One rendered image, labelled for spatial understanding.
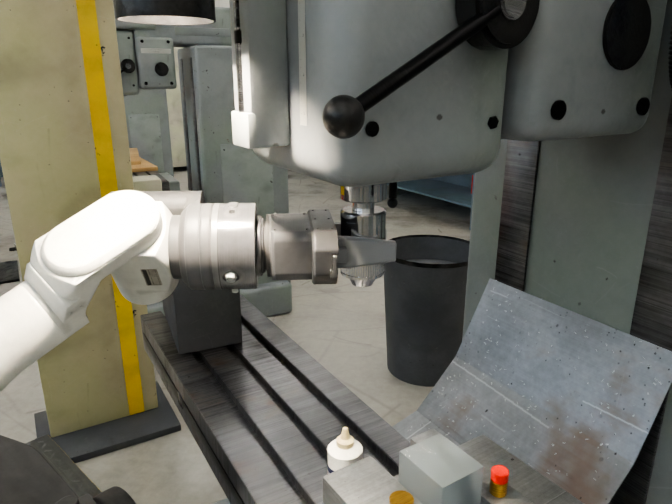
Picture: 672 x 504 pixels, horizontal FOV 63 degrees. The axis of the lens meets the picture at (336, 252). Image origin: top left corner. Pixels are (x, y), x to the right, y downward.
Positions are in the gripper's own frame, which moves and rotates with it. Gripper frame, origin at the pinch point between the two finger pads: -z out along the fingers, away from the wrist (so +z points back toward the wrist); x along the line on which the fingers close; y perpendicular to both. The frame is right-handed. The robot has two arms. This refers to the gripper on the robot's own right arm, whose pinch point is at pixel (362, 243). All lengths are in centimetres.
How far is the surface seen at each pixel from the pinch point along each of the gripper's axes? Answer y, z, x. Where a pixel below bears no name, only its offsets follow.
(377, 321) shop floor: 123, -48, 245
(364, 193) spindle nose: -5.9, 0.3, -2.4
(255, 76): -16.6, 10.3, -7.0
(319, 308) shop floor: 123, -14, 268
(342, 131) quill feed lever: -13.1, 4.1, -16.8
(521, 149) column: -6.6, -28.0, 26.4
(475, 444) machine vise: 24.6, -14.0, -1.4
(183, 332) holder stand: 28, 27, 38
